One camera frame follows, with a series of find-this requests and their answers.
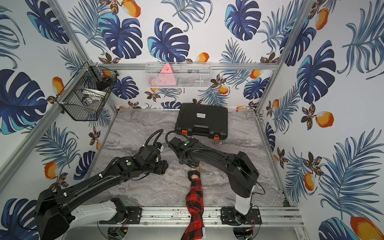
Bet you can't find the black wrist watch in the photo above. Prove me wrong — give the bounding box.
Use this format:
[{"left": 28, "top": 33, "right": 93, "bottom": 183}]
[{"left": 188, "top": 170, "right": 201, "bottom": 181}]

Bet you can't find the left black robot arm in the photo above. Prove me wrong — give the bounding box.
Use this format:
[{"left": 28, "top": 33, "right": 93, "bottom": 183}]
[{"left": 34, "top": 129, "right": 168, "bottom": 240}]

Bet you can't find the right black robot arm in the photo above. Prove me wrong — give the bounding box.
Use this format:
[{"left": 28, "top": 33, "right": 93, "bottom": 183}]
[{"left": 165, "top": 131, "right": 262, "bottom": 226}]

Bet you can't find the red plaid sleeved forearm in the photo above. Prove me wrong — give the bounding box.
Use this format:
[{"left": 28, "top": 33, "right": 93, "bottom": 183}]
[{"left": 181, "top": 178, "right": 205, "bottom": 240}]

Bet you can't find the mannequin hand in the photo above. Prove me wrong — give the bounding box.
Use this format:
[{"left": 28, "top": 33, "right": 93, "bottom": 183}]
[{"left": 191, "top": 162, "right": 205, "bottom": 173}]

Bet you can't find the black plastic tool case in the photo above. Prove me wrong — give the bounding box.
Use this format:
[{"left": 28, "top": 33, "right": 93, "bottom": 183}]
[{"left": 175, "top": 103, "right": 229, "bottom": 140}]

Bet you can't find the pink triangular object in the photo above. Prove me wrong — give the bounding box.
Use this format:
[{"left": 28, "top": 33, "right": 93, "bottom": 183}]
[{"left": 149, "top": 63, "right": 177, "bottom": 87}]

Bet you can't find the white wire basket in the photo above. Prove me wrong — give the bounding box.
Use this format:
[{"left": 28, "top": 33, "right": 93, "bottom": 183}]
[{"left": 145, "top": 62, "right": 212, "bottom": 88}]

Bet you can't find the black wire basket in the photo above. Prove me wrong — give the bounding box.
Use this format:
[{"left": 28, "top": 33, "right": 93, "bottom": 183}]
[{"left": 55, "top": 62, "right": 119, "bottom": 122}]

